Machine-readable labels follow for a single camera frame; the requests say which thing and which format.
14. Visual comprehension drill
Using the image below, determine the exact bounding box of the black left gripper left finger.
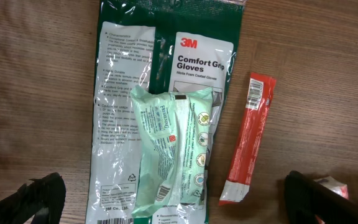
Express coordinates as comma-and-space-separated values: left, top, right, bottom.
0, 172, 67, 224

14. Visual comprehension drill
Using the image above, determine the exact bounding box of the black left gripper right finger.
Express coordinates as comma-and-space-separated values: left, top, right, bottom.
284, 170, 358, 224

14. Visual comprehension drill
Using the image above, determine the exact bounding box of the red white tissue pack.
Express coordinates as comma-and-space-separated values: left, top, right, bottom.
313, 176, 349, 224

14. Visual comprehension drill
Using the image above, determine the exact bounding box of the red stick sachet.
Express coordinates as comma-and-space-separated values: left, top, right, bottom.
219, 72, 276, 205

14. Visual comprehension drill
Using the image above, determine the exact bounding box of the light green wipes pack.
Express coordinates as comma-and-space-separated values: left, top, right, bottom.
131, 86, 213, 218

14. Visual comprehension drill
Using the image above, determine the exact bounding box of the green glove package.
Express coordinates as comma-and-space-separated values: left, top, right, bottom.
86, 0, 246, 223

